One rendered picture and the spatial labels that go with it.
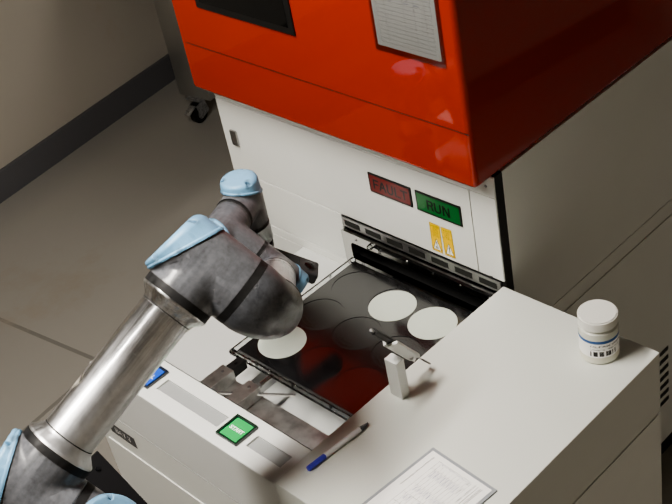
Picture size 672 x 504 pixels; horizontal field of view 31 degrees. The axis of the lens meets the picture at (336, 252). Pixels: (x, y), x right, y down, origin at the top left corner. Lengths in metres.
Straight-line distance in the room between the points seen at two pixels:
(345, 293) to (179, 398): 0.45
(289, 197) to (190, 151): 2.26
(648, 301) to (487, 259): 0.64
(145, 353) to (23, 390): 2.23
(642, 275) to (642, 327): 0.15
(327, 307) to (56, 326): 1.88
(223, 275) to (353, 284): 0.79
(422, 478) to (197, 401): 0.49
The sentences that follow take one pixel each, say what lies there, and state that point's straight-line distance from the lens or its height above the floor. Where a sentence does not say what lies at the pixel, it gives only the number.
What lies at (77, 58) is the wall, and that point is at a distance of 5.20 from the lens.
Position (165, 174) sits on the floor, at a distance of 4.88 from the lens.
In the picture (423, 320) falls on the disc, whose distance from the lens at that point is 2.42.
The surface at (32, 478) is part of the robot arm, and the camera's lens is 1.83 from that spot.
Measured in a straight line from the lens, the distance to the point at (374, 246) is 2.58.
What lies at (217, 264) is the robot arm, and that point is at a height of 1.42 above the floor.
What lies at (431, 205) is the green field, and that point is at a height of 1.10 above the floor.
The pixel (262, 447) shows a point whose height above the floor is 0.96.
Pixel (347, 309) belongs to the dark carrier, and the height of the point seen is 0.90.
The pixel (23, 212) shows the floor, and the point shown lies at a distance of 4.93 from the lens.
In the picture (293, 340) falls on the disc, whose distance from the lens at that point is 2.44.
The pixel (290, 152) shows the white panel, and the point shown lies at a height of 1.09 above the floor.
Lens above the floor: 2.44
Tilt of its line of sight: 36 degrees down
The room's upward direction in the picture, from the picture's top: 12 degrees counter-clockwise
